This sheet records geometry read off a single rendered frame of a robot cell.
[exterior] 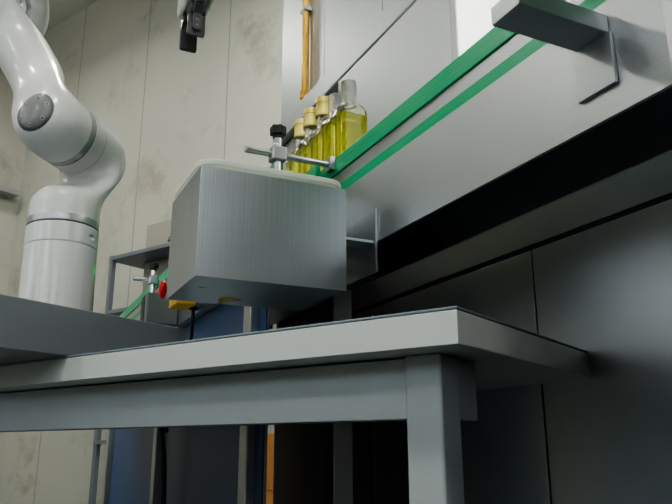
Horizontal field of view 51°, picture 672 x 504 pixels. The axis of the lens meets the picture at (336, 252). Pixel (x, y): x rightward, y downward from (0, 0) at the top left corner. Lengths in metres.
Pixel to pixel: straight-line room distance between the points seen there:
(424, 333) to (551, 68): 0.32
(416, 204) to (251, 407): 0.36
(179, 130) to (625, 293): 6.29
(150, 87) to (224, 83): 1.11
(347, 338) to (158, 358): 0.28
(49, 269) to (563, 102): 0.84
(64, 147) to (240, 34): 5.66
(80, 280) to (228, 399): 0.47
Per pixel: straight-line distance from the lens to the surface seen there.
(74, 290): 1.24
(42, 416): 1.17
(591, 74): 0.75
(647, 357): 0.94
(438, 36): 1.39
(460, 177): 0.90
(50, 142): 1.30
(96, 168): 1.38
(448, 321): 0.65
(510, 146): 0.83
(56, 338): 1.04
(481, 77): 0.95
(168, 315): 1.82
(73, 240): 1.26
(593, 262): 1.01
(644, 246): 0.95
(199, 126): 6.83
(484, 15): 1.29
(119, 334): 1.10
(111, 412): 1.03
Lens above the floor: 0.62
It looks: 16 degrees up
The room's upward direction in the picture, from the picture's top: straight up
